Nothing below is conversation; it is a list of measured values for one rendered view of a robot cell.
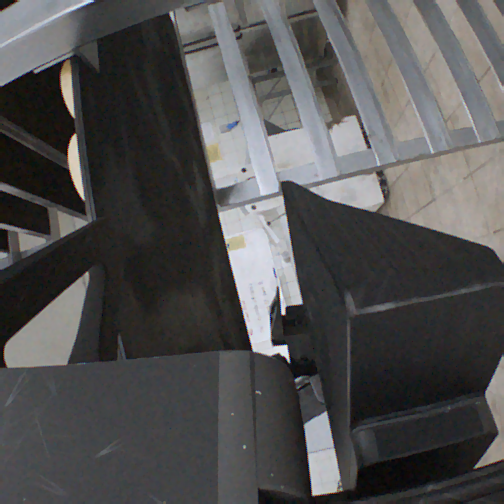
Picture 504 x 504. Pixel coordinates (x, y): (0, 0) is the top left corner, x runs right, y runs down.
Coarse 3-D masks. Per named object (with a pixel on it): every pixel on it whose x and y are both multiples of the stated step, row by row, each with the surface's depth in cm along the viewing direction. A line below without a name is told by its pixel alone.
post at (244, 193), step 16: (464, 128) 58; (400, 144) 58; (416, 144) 58; (464, 144) 57; (480, 144) 58; (352, 160) 59; (368, 160) 59; (400, 160) 58; (416, 160) 60; (288, 176) 60; (304, 176) 59; (352, 176) 61; (224, 192) 60; (240, 192) 60; (256, 192) 60; (224, 208) 61
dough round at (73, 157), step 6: (72, 138) 21; (72, 144) 21; (72, 150) 21; (72, 156) 21; (78, 156) 21; (72, 162) 21; (78, 162) 21; (72, 168) 21; (78, 168) 21; (72, 174) 21; (78, 174) 21; (78, 180) 21; (78, 186) 21
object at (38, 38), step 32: (32, 0) 16; (64, 0) 16; (96, 0) 16; (128, 0) 16; (160, 0) 17; (192, 0) 18; (0, 32) 16; (32, 32) 16; (64, 32) 17; (96, 32) 18; (0, 64) 17; (32, 64) 18
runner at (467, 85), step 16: (416, 0) 60; (432, 0) 58; (432, 16) 60; (432, 32) 59; (448, 32) 58; (448, 48) 59; (448, 64) 59; (464, 64) 57; (464, 80) 58; (464, 96) 58; (480, 96) 56; (480, 112) 57; (480, 128) 57; (496, 128) 54
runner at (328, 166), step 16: (272, 0) 63; (272, 16) 63; (272, 32) 62; (288, 32) 62; (288, 48) 62; (288, 64) 61; (304, 64) 58; (288, 80) 61; (304, 80) 61; (304, 96) 60; (304, 112) 60; (320, 112) 57; (304, 128) 60; (320, 128) 60; (320, 144) 59; (320, 160) 59; (336, 160) 57; (320, 176) 59; (336, 176) 59
